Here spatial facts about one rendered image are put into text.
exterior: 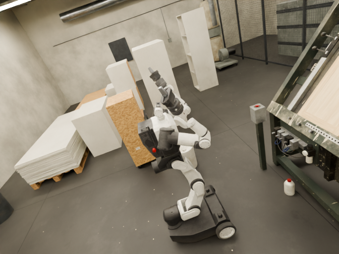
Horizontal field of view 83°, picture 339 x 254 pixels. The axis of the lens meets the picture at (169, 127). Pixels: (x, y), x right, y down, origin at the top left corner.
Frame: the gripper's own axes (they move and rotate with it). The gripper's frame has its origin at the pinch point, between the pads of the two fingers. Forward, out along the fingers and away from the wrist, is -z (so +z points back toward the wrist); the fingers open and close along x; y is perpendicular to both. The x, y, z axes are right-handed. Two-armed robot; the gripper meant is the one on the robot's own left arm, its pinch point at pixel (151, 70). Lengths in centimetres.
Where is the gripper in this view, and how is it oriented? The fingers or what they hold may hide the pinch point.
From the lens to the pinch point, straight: 179.3
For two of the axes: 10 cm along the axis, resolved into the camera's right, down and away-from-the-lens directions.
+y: -6.6, 6.2, -4.2
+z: 6.1, 7.7, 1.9
